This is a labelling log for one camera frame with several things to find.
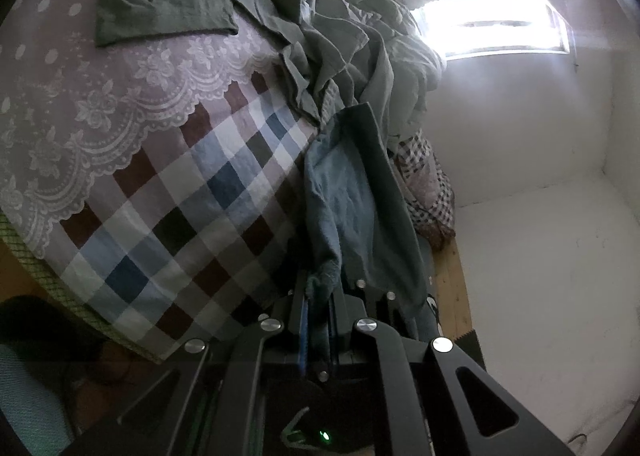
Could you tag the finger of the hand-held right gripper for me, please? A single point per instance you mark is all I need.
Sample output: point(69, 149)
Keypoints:
point(382, 308)
point(282, 308)

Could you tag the checkered bed sheet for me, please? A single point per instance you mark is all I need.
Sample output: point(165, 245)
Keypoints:
point(150, 161)

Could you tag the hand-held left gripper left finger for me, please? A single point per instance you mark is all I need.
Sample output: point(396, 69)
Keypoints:
point(301, 336)

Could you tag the black jagged foam piece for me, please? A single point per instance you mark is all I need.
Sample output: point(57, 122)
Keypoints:
point(467, 348)

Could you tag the teal long-sleeved shirt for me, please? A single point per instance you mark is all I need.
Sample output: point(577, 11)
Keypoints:
point(350, 196)

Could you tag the grey-green crumpled cloth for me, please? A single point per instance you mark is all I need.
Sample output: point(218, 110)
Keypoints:
point(340, 31)

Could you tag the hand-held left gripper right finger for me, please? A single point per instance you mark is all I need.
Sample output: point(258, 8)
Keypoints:
point(345, 336)

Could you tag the person's leg blue trousers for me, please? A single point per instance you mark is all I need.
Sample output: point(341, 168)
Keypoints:
point(30, 396)

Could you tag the checkered dotted pillow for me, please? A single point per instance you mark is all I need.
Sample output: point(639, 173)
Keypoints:
point(430, 186)

